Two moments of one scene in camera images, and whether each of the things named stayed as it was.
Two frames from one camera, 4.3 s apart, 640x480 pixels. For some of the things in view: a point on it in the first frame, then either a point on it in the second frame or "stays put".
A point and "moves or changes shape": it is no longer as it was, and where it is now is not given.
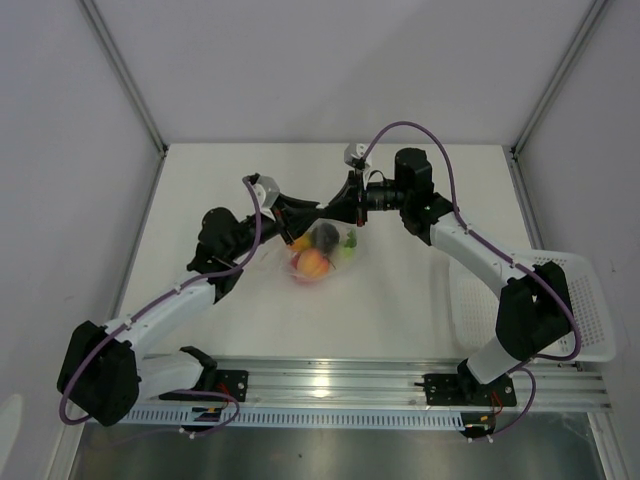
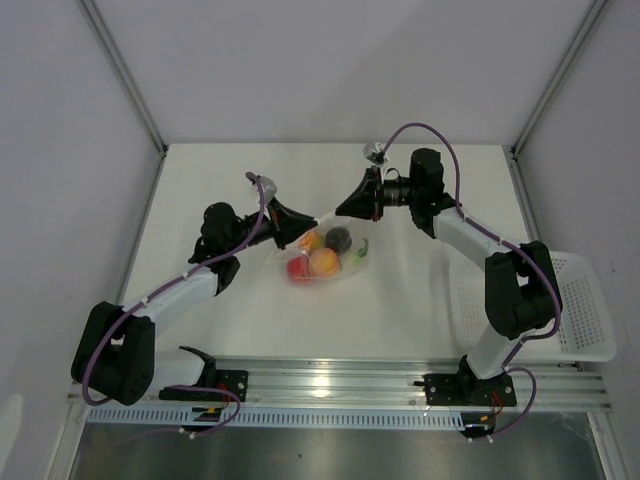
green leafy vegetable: [349, 245] → [354, 259]
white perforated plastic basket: [474, 303] stays put
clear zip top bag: [318, 251] moves or changes shape
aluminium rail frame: [395, 383] stays put
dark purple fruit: [326, 237] → [338, 239]
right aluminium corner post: [594, 10] stays put
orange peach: [311, 264] → [324, 262]
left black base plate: [232, 382] stays put
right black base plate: [466, 390] stays put
